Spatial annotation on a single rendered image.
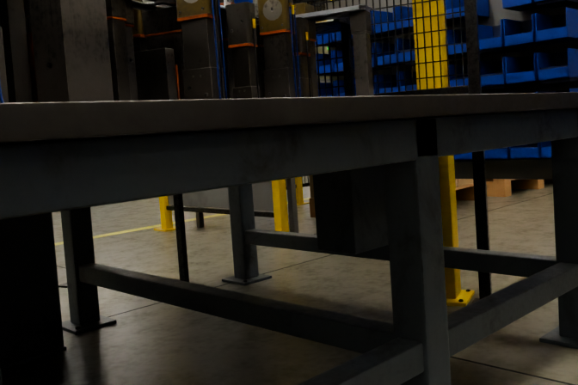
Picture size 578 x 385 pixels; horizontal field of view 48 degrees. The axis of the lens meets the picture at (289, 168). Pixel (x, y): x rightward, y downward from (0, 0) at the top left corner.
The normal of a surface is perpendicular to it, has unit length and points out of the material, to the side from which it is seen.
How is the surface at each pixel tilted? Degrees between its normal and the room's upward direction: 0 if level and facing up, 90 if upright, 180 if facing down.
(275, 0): 90
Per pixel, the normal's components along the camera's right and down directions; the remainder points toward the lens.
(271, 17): -0.43, 0.08
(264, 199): -0.71, 0.09
